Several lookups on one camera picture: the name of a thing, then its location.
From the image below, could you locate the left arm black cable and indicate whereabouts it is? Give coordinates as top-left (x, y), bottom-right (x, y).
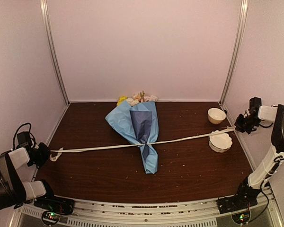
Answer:
top-left (11, 122), bottom-right (36, 152)

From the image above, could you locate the blue wrapping paper sheet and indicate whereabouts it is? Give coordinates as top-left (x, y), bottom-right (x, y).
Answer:
top-left (105, 101), bottom-right (159, 174)

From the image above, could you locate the cream printed ribbon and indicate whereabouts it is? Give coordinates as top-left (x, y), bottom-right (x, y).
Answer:
top-left (49, 126), bottom-right (235, 162)

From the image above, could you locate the left aluminium frame post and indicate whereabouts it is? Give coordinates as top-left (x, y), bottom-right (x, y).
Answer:
top-left (40, 0), bottom-right (70, 106)

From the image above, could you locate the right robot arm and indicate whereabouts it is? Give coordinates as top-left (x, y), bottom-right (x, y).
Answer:
top-left (233, 97), bottom-right (284, 209)

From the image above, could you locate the right aluminium frame post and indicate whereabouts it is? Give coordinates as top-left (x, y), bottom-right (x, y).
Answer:
top-left (219, 0), bottom-right (249, 106)

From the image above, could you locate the front aluminium rail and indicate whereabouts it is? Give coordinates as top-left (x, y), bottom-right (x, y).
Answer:
top-left (8, 187), bottom-right (284, 227)

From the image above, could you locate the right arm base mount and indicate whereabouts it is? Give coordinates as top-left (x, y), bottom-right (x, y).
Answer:
top-left (216, 195), bottom-right (257, 214)

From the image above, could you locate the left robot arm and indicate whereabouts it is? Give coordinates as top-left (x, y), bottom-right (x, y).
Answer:
top-left (0, 131), bottom-right (59, 210)

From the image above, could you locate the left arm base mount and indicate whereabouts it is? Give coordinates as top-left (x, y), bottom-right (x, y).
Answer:
top-left (34, 196), bottom-right (75, 215)

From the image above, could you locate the aluminium frame post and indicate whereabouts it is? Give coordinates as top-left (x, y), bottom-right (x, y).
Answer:
top-left (219, 0), bottom-right (249, 106)
top-left (40, 0), bottom-right (70, 106)

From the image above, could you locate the plain white bowl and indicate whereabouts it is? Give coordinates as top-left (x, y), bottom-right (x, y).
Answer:
top-left (207, 108), bottom-right (226, 125)

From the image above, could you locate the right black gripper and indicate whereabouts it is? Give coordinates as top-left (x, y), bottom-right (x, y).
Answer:
top-left (236, 113), bottom-right (262, 133)

